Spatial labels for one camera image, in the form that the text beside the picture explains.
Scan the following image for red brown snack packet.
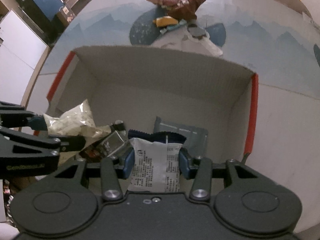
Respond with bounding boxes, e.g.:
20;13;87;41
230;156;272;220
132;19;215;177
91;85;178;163
165;0;207;21

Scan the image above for mountain print table mat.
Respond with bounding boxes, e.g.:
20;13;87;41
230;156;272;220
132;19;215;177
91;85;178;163
39;0;320;98

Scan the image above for white cabinet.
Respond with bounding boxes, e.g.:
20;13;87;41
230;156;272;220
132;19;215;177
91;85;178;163
0;9;50;71

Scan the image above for white dark blue snack packet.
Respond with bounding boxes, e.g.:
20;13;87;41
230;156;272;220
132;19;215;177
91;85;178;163
127;129;188;194

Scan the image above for teal snack packet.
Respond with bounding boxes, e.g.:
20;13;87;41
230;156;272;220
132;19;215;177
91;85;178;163
159;19;188;34

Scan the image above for white cardboard box red edges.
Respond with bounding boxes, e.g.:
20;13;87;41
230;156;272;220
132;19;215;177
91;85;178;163
46;45;259;178

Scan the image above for black cabinet with blue front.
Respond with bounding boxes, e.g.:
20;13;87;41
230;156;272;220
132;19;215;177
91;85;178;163
22;0;66;37

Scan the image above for cream snack packet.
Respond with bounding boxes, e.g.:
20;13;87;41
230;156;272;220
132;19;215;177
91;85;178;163
43;99;112;139

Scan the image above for silver snack packet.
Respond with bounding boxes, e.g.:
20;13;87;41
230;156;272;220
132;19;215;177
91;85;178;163
99;120;129;158

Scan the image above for grey blue snack packet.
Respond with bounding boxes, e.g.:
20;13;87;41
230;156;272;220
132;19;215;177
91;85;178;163
153;116;209;157

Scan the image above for dark brown snack packet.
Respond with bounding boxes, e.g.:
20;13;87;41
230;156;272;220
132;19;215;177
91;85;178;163
80;144;108;159

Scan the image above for brown paper bag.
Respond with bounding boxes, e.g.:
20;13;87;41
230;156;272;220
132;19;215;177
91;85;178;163
55;5;75;25

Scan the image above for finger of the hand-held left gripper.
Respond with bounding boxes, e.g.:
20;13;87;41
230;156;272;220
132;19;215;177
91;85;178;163
0;101;48;132
0;127;87;157

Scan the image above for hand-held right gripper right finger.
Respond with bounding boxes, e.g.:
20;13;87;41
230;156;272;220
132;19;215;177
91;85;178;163
178;149;278;202

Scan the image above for orange yellow snack packet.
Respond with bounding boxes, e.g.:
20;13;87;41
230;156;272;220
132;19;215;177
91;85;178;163
153;16;178;28

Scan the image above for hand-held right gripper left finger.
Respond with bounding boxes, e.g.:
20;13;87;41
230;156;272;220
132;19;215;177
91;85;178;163
51;147;137;202

